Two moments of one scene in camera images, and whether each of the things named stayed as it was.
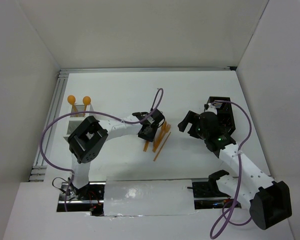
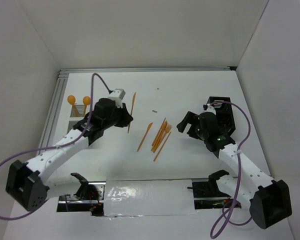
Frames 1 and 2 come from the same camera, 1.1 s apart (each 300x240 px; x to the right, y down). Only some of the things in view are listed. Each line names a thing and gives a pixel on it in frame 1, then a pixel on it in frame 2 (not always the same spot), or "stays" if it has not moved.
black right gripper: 192,117 stays
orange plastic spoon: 86,101 stays
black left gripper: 150,137 -> 126,118
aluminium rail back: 103,70 stays
